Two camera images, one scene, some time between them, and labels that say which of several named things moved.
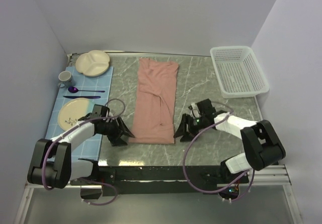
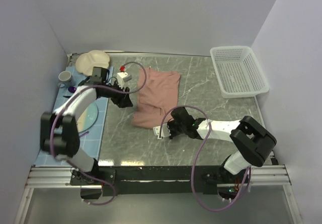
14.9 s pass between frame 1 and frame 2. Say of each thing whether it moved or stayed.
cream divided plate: stayed
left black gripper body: moved
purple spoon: stayed
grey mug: stayed
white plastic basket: stayed
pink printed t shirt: moved
